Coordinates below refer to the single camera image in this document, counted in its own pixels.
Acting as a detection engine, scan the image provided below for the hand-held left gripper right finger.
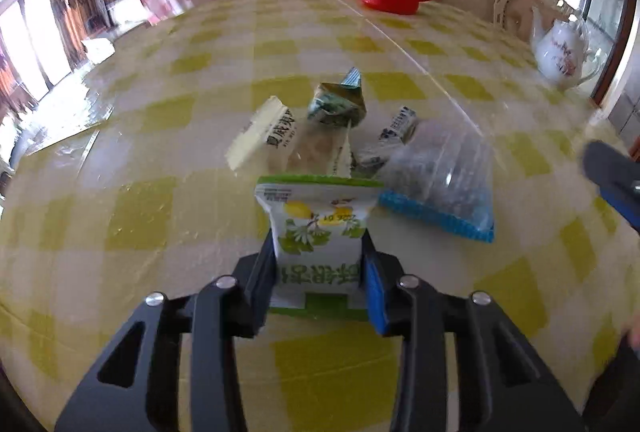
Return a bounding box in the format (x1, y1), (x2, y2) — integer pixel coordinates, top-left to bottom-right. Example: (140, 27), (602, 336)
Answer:
(361, 232), (586, 432)

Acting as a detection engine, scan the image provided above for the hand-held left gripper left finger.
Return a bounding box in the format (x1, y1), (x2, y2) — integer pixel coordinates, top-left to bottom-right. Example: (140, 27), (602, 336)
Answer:
(54, 229), (278, 432)

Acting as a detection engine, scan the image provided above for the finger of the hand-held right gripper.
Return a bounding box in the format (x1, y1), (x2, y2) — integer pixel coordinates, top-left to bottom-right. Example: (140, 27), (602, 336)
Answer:
(580, 139), (640, 233)

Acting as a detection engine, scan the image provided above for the green white lemon snack packet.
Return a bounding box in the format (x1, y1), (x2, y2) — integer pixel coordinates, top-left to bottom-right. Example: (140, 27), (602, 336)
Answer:
(255, 173), (385, 320)

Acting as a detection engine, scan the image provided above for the blue-edged clear snack packet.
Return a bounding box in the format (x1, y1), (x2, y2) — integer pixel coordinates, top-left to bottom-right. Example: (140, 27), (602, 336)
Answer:
(377, 119), (496, 244)

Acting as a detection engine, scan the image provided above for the yellow checked tablecloth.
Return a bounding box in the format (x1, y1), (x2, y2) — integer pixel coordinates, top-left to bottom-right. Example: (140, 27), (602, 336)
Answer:
(0, 0), (640, 432)

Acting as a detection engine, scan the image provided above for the white floral teapot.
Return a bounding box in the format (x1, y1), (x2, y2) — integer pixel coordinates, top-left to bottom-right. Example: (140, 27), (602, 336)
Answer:
(530, 7), (601, 88)

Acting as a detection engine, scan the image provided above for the golden brown snack packet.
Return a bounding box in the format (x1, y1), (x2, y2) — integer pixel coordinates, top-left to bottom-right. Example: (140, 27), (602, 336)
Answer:
(295, 129), (353, 178)

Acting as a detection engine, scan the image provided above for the cream yellow snack packet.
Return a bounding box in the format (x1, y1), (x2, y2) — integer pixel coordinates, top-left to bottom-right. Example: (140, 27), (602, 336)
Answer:
(227, 96), (301, 173)

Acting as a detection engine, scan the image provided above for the white blue small snack packet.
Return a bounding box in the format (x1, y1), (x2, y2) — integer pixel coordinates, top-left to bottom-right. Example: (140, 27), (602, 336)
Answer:
(350, 106), (418, 175)

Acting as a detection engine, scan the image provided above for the olive green snack packet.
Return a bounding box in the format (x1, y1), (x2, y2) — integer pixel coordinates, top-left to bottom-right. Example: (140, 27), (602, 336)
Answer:
(306, 67), (368, 128)

